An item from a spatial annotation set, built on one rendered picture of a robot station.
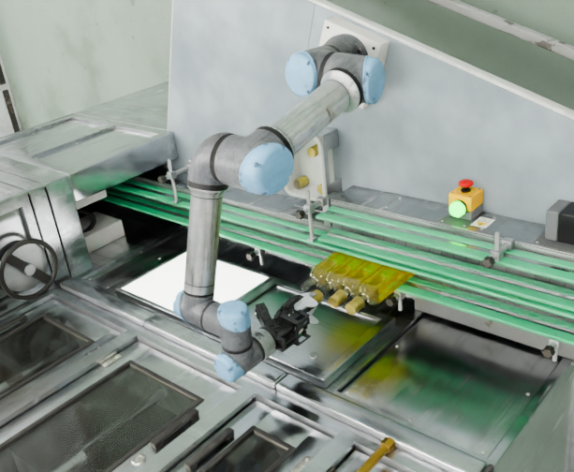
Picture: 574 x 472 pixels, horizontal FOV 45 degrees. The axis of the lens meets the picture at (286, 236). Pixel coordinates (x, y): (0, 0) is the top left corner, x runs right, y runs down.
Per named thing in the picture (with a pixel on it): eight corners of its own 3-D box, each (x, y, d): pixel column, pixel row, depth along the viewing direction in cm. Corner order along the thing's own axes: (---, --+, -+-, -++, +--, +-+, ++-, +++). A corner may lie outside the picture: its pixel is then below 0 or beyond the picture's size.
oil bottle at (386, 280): (398, 270, 204) (357, 303, 190) (397, 254, 202) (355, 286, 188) (415, 274, 201) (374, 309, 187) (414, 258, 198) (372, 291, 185)
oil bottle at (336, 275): (366, 260, 211) (324, 292, 198) (365, 244, 209) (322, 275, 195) (382, 264, 208) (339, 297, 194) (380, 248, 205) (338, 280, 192)
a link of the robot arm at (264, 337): (244, 354, 176) (242, 329, 172) (257, 346, 179) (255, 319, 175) (266, 366, 172) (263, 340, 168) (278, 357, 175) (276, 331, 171)
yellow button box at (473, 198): (461, 206, 196) (448, 215, 191) (461, 182, 193) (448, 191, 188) (483, 211, 192) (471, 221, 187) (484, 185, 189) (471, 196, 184)
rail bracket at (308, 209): (322, 230, 218) (297, 246, 210) (317, 181, 211) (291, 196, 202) (330, 232, 216) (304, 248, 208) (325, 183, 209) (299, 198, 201)
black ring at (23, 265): (58, 279, 244) (3, 307, 231) (42, 226, 235) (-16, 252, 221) (66, 283, 241) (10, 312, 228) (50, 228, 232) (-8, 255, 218)
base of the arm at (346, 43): (330, 26, 194) (309, 31, 187) (374, 43, 188) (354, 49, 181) (320, 77, 203) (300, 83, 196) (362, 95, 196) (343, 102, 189)
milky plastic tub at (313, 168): (301, 184, 235) (285, 194, 229) (294, 122, 225) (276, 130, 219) (342, 194, 224) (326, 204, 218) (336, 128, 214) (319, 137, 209)
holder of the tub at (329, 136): (303, 199, 237) (289, 207, 232) (295, 122, 225) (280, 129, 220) (344, 208, 227) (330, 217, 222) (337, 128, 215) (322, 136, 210)
